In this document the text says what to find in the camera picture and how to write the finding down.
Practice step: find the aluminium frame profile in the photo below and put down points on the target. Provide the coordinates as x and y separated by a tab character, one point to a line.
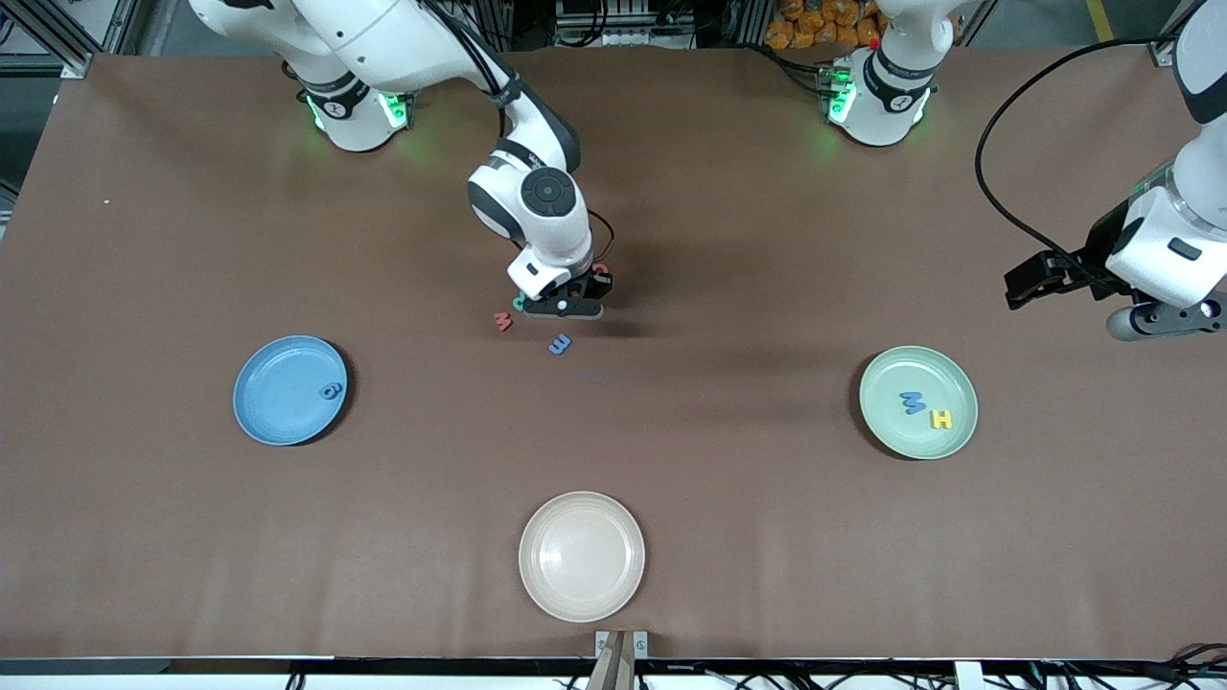
77	62
1165	56

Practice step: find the brown table cover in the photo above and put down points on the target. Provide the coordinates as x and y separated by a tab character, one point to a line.
729	460

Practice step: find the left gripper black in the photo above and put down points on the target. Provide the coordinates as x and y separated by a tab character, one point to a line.
1093	261

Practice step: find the blue letter a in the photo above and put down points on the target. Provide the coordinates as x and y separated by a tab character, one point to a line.
325	391

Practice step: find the blue lowercase letter m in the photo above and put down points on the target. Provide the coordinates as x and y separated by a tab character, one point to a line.
560	344

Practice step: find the tan mounting pole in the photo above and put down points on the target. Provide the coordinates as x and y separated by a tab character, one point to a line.
613	671

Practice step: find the orange snack packets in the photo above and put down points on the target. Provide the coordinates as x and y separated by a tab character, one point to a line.
815	24

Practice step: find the beige plate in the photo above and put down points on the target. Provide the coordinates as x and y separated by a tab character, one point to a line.
582	556

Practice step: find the metal bracket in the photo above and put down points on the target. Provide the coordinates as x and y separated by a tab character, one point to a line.
601	642

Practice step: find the light green plate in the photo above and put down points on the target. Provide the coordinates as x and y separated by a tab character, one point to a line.
891	422

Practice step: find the black equipment rack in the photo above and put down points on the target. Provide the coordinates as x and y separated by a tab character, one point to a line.
623	14

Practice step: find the blue capital letter M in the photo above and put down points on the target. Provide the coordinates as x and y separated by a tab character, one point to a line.
914	403

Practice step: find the red letter w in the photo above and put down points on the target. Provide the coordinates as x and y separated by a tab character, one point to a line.
502	322

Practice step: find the blue plate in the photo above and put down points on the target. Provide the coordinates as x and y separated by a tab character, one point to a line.
283	393

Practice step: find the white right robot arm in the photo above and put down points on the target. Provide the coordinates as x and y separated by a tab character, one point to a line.
383	38

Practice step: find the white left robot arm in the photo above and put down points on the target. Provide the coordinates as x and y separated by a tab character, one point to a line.
1203	182

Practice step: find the yellow letter H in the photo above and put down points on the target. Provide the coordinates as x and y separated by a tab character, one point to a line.
942	420

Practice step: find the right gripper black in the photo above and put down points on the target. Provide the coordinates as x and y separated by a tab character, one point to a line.
595	285

